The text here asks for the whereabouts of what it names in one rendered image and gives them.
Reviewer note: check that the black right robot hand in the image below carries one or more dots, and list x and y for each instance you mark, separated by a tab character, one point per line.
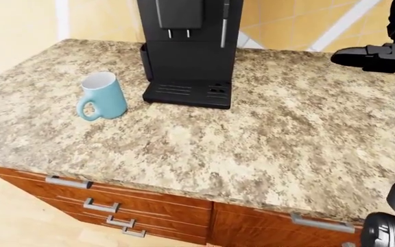
379	55

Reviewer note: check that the light blue ceramic mug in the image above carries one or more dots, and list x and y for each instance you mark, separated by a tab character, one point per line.
110	99

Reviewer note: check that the black coffee machine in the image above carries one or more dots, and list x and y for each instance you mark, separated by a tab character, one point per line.
187	59

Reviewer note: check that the granite countertop slab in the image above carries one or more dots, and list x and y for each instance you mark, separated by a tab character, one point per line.
218	128

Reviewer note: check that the wooden base cabinet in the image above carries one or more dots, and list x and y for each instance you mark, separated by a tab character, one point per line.
142	211

